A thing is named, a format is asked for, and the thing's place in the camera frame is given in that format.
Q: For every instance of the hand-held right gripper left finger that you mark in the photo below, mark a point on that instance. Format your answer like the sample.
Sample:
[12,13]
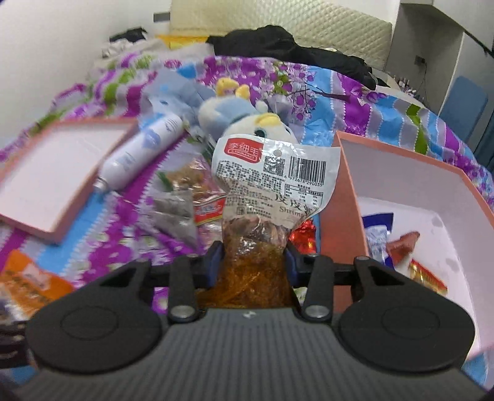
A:
[214,266]

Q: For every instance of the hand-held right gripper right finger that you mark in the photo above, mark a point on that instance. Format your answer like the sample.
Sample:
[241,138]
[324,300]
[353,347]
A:
[291,264]

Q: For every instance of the red foil packet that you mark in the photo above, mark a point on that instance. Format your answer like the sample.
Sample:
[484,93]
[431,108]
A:
[305,233]

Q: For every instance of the blue white packet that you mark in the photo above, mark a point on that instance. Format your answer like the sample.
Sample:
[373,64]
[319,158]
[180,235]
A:
[376,235]

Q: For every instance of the clear packet with red label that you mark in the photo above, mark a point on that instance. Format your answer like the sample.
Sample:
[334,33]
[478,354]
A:
[270,173]

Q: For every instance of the red-brown packet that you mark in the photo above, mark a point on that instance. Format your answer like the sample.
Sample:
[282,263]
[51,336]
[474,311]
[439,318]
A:
[405,243]

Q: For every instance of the clear packet of gold sticks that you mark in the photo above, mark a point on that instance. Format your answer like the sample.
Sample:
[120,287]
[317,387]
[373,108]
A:
[424,275]

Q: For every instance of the pink cardboard box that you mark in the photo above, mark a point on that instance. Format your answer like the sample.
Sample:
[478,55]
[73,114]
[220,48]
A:
[444,200]

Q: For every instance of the small red white packet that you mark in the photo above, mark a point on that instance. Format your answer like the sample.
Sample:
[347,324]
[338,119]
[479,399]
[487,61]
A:
[208,210]

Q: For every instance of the grey clear packet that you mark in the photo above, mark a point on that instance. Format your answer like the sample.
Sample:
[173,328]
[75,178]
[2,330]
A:
[173,216]

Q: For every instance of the clear packet green orange contents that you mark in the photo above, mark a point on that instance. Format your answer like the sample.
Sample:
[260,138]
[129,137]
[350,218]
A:
[189,177]

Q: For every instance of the white spray bottle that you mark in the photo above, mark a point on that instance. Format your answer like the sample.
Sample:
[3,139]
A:
[139,150]

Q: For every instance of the blue white plush toy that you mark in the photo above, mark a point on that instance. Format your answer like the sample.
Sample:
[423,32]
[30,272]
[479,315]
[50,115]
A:
[227,115]

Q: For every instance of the purple floral printed bedspread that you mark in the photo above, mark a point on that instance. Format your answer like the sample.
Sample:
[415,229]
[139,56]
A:
[347,100]

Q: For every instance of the pink box lid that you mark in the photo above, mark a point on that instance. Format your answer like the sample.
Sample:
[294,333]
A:
[58,173]

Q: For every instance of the clear bluish plastic bag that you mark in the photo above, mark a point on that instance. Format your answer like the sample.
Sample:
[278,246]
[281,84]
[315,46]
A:
[173,88]

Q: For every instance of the group of small bottles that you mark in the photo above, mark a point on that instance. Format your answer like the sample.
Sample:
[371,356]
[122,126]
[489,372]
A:
[409,86]

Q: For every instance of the black clothes pile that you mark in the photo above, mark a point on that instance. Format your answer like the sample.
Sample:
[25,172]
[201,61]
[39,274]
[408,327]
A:
[278,42]

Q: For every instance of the yellow pillow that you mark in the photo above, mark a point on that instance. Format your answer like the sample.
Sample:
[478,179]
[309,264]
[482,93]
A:
[181,40]

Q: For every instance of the hanging clothes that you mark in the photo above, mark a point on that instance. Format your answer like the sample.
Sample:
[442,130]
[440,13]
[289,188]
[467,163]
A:
[487,146]

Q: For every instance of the blue floor chair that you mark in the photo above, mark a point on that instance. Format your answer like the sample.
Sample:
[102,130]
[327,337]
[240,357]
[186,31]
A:
[463,104]

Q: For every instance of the white cloth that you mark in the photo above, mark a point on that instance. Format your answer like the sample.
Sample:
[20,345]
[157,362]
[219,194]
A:
[117,48]

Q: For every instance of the cream quilted headboard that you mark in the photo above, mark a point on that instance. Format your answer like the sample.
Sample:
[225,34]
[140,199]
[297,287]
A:
[328,23]

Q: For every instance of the black cloth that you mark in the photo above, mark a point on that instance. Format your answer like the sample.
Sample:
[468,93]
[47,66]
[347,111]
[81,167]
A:
[127,34]

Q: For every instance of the wall power outlet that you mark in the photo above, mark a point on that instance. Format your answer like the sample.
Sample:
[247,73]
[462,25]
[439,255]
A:
[420,59]

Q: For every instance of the grey wall switch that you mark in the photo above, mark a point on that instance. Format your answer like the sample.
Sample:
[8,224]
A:
[161,16]

